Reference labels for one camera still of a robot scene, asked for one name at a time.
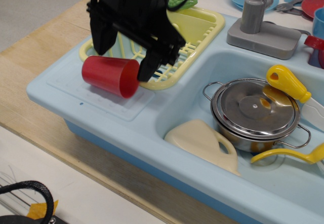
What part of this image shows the blue plastic cup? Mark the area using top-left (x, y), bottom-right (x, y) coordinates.
top-left (312, 8), bottom-right (324, 39)

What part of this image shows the grey toy faucet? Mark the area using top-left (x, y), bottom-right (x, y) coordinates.
top-left (226, 0), bottom-right (301, 60)

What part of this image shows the red and purple toy cup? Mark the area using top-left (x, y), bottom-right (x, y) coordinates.
top-left (304, 35), bottom-right (323, 69)

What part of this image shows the cream plastic pitcher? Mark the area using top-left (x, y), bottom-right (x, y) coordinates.
top-left (165, 119), bottom-right (240, 176)

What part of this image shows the red plastic plate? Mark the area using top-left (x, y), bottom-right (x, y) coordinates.
top-left (301, 0), bottom-right (324, 18)

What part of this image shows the yellow handled toy knife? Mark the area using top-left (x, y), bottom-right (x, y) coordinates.
top-left (266, 65), bottom-right (323, 131)

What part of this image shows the wooden board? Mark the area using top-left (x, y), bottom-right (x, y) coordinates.
top-left (0, 0), bottom-right (238, 224)

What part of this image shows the red plastic cup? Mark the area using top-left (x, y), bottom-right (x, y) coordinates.
top-left (82, 56), bottom-right (140, 98)

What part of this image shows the grey toy fork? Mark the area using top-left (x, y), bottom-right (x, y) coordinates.
top-left (275, 0), bottom-right (304, 12)

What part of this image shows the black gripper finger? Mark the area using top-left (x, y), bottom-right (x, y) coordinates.
top-left (137, 49), bottom-right (163, 82)
top-left (90, 9), bottom-right (117, 55)

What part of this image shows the yellow tape piece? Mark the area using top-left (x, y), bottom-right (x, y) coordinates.
top-left (26, 203), bottom-right (48, 220)

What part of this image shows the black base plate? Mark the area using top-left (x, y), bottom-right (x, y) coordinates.
top-left (1, 215), bottom-right (66, 224)

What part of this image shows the light blue toy sink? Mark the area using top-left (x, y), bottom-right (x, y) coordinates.
top-left (27, 8), bottom-right (323, 223)

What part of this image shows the yellow dish drying rack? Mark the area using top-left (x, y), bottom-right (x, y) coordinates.
top-left (78, 7), bottom-right (225, 90)

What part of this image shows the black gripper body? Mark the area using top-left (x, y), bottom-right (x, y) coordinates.
top-left (87, 0), bottom-right (185, 64)

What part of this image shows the black braided cable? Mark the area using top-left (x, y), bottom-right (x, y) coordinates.
top-left (0, 180), bottom-right (55, 222)

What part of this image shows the yellow plastic spoon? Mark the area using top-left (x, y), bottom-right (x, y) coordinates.
top-left (251, 143), bottom-right (323, 164)

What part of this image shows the steel pot with lid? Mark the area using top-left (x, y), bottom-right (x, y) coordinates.
top-left (202, 79), bottom-right (311, 153)

